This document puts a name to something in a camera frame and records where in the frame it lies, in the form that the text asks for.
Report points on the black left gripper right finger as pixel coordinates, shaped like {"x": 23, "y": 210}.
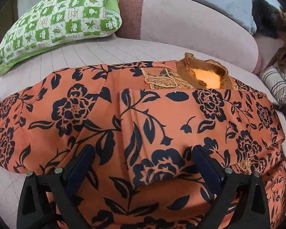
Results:
{"x": 251, "y": 210}

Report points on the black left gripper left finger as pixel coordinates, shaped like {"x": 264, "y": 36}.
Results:
{"x": 34, "y": 209}

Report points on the orange black floral garment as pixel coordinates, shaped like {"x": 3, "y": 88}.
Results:
{"x": 144, "y": 145}

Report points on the beige striped cloth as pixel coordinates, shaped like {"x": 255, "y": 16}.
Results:
{"x": 275, "y": 81}

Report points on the pink quilted bed cover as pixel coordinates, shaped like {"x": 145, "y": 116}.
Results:
{"x": 62, "y": 52}

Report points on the black furry cloth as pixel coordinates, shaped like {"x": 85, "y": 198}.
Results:
{"x": 267, "y": 19}

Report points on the green white patterned pillow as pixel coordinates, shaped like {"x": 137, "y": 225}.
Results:
{"x": 51, "y": 23}

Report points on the pink bolster cushion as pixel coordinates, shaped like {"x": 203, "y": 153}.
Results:
{"x": 191, "y": 25}

